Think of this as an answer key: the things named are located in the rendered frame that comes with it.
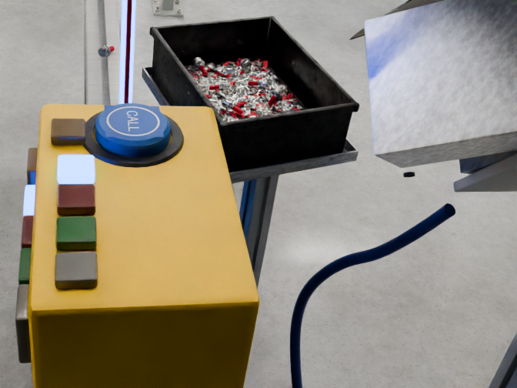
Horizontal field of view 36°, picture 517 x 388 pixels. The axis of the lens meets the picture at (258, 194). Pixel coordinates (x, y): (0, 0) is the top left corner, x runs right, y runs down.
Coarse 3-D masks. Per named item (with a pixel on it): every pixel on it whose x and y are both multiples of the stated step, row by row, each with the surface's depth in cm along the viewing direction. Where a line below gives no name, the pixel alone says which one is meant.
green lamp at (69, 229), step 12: (60, 216) 36; (72, 216) 36; (84, 216) 36; (60, 228) 36; (72, 228) 36; (84, 228) 36; (60, 240) 35; (72, 240) 35; (84, 240) 35; (96, 240) 35
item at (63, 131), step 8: (56, 120) 42; (64, 120) 42; (72, 120) 42; (80, 120) 42; (56, 128) 41; (64, 128) 42; (72, 128) 42; (80, 128) 42; (56, 136) 41; (64, 136) 41; (72, 136) 41; (80, 136) 41; (56, 144) 41; (64, 144) 41; (72, 144) 41; (80, 144) 42
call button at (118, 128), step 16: (112, 112) 43; (128, 112) 43; (144, 112) 43; (160, 112) 43; (96, 128) 42; (112, 128) 41; (128, 128) 42; (144, 128) 42; (160, 128) 42; (112, 144) 41; (128, 144) 41; (144, 144) 41; (160, 144) 42
